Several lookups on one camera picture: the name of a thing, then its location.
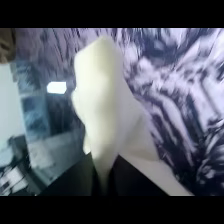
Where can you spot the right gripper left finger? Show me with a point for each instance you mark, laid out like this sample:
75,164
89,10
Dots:
75,181

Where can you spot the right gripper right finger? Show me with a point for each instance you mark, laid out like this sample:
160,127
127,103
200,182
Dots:
135,180

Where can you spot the cream garment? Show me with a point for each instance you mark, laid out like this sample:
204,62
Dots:
103,110

